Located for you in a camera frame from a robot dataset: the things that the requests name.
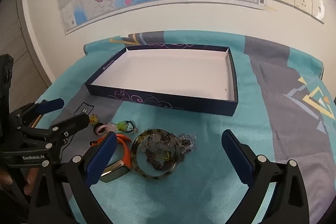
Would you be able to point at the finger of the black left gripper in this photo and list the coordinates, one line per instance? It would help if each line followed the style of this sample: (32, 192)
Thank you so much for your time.
(71, 125)
(45, 106)

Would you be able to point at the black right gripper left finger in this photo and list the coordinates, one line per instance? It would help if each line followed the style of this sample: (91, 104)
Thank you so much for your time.
(84, 171)

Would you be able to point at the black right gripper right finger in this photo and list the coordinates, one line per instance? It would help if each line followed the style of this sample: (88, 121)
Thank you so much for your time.
(289, 199)

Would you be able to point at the orange smart watch band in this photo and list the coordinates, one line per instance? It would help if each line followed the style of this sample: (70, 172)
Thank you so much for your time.
(120, 167)

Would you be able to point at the tortoiseshell bangle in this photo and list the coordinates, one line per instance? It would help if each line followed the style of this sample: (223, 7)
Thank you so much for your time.
(155, 154)

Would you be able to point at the grey wooden door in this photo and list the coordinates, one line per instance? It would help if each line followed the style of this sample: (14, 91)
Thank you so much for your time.
(29, 80)

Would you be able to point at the teal grey patterned cloth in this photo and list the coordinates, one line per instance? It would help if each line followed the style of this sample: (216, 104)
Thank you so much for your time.
(284, 112)

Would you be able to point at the dark blue shallow box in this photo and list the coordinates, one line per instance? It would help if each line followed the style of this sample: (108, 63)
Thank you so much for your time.
(191, 77)

